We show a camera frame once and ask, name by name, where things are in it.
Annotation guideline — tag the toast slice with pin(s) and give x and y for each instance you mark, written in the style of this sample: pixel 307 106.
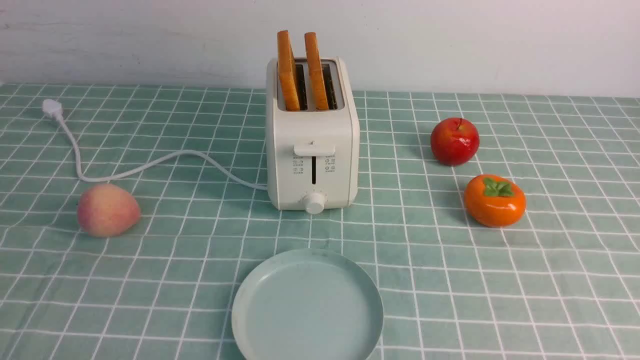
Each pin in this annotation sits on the toast slice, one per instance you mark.
pixel 315 71
pixel 287 72

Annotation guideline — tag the white two-slot toaster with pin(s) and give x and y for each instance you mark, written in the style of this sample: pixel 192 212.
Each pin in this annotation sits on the white two-slot toaster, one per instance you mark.
pixel 312 156

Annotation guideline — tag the light blue round plate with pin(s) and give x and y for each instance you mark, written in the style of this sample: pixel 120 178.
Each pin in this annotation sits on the light blue round plate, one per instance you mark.
pixel 307 304

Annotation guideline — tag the red apple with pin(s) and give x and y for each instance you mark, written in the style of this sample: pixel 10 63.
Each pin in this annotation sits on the red apple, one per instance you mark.
pixel 454 141

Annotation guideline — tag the orange persimmon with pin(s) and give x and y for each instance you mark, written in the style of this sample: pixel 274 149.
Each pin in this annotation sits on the orange persimmon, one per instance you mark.
pixel 494 201

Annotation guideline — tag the pink peach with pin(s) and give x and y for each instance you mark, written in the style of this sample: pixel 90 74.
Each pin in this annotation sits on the pink peach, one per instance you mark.
pixel 106 210

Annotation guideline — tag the green checkered tablecloth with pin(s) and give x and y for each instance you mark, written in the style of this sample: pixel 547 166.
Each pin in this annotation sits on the green checkered tablecloth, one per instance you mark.
pixel 563 283

